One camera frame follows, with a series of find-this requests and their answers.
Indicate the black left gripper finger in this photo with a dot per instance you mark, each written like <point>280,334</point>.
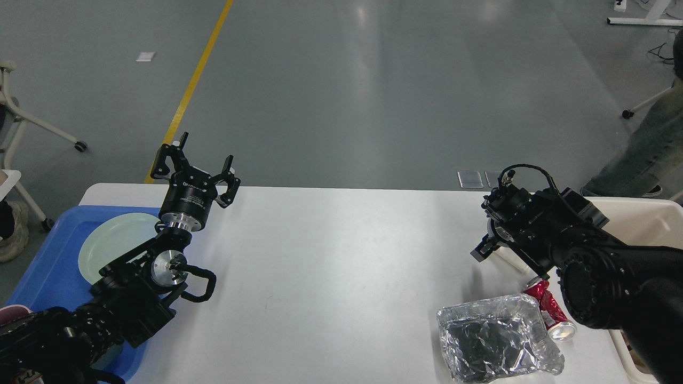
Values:
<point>228,177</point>
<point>171,165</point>

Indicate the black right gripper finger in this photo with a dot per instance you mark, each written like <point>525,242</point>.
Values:
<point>487,246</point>

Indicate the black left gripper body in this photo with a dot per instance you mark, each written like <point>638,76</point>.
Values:
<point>187,206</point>

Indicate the light green plate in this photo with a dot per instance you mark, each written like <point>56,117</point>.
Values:
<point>111,239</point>

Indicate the white paper cup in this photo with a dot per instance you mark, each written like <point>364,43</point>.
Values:
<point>504,252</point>

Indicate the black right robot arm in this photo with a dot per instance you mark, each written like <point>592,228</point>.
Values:
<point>605,283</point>

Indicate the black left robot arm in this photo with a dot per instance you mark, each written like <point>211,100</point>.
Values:
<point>131,301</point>

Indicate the small clear floor plate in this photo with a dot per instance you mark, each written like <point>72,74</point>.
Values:
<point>470,180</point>

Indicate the crumpled aluminium foil tray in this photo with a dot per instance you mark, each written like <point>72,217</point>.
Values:
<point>497,338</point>

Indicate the red snack wrapper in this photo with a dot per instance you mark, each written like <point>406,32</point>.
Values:
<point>558,325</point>

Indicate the white rolling chair left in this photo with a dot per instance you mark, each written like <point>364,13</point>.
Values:
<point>22,116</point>

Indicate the white rolling chair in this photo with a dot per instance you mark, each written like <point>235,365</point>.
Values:
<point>629,113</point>
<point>22,116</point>

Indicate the blue plastic tray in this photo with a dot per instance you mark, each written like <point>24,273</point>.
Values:
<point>53,278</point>

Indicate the white sack on floor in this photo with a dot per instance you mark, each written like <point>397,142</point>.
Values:
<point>14,229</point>

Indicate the beige plastic bin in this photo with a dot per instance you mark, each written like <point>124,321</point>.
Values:
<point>636,221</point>

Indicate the white rolling chair right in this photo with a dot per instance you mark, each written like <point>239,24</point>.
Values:
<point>629,113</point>

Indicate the pink mug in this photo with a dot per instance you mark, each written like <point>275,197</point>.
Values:
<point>13,312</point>

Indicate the white table base far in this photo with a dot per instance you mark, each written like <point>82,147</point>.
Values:
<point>645,13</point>

